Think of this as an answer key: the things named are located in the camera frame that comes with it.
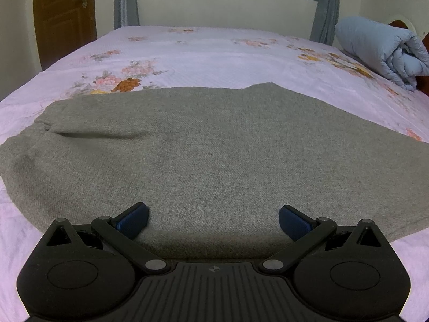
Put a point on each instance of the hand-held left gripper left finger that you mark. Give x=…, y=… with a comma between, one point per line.
x=134, y=219

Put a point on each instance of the grey curtain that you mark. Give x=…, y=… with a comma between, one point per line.
x=326, y=10
x=125, y=0

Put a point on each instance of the rolled light blue quilt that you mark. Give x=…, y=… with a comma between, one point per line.
x=378, y=47

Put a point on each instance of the brown wooden door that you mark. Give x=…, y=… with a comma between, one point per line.
x=60, y=20

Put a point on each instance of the grey pants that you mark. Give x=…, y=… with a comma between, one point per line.
x=214, y=161

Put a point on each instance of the bed with floral pink sheet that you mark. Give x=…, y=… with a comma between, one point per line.
x=207, y=60

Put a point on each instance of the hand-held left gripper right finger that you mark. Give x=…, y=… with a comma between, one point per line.
x=293, y=221

